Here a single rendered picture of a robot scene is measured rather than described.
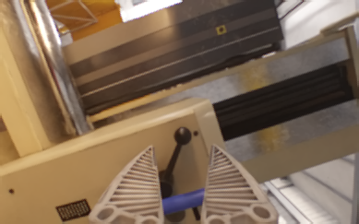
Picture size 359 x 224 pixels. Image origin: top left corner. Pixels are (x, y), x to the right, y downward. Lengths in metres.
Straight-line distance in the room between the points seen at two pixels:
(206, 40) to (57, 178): 0.97
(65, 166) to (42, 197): 0.11
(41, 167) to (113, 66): 0.77
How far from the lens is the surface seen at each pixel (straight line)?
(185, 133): 0.25
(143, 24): 1.09
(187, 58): 0.98
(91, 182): 0.40
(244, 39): 1.09
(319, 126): 1.36
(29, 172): 0.49
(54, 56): 0.89
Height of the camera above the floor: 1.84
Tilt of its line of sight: 3 degrees down
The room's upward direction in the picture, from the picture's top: 72 degrees clockwise
